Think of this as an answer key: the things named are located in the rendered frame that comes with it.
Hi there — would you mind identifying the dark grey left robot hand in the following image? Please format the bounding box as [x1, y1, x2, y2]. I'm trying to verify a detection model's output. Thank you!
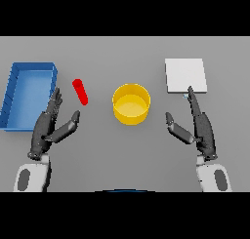
[26, 86, 81, 162]

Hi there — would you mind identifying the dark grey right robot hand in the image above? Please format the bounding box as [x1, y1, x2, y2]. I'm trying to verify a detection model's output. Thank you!
[165, 85, 219, 162]

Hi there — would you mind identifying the pale square measuring scale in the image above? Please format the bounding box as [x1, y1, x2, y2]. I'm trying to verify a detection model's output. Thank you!
[164, 58, 208, 95]

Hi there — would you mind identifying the blue tray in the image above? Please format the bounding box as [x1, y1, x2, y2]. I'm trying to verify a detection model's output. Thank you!
[0, 61, 59, 133]

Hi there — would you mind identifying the red beaker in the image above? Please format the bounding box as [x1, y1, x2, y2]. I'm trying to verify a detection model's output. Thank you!
[71, 78, 90, 106]

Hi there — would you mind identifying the yellow bowl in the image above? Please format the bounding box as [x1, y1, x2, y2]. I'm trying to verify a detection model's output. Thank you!
[111, 83, 151, 126]

